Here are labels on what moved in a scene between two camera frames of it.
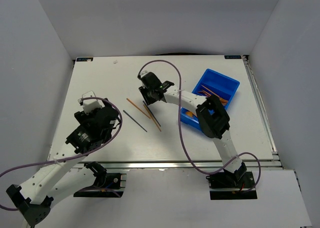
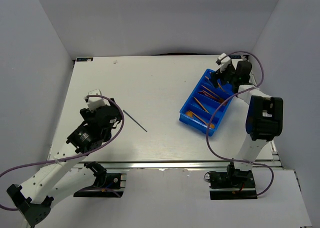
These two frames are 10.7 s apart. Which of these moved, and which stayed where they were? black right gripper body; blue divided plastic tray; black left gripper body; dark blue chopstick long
Moved: black right gripper body
Stayed: blue divided plastic tray; dark blue chopstick long; black left gripper body
